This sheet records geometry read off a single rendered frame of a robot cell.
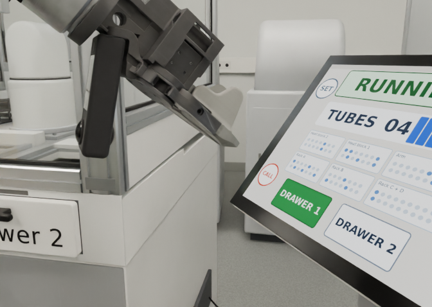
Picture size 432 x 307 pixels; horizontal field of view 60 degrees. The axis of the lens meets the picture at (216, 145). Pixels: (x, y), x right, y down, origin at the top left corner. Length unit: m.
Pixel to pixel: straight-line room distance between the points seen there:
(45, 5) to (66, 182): 0.47
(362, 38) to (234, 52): 1.24
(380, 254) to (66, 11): 0.38
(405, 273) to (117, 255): 0.53
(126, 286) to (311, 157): 0.46
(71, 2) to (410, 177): 0.38
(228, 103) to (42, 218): 0.50
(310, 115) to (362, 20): 3.40
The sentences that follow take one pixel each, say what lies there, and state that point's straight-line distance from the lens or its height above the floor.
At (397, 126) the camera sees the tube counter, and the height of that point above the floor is 1.11.
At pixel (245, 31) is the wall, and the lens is 3.91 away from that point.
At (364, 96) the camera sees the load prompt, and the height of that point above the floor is 1.14.
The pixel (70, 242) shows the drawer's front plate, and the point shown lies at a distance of 0.79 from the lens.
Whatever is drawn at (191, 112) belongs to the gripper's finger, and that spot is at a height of 1.14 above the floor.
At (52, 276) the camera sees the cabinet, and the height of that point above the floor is 0.76.
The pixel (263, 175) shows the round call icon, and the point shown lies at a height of 1.01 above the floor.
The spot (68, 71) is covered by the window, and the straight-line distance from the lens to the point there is 0.74.
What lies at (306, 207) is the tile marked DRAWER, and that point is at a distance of 0.51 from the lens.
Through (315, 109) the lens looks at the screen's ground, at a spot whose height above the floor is 1.11.
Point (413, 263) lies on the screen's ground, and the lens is 0.42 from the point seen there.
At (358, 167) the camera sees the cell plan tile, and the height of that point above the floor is 1.06.
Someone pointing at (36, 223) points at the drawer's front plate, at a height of 0.88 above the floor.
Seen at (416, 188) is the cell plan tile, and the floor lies 1.06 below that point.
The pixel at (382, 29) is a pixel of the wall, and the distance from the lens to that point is 4.04.
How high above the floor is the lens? 1.19
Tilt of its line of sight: 13 degrees down
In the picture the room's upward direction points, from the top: straight up
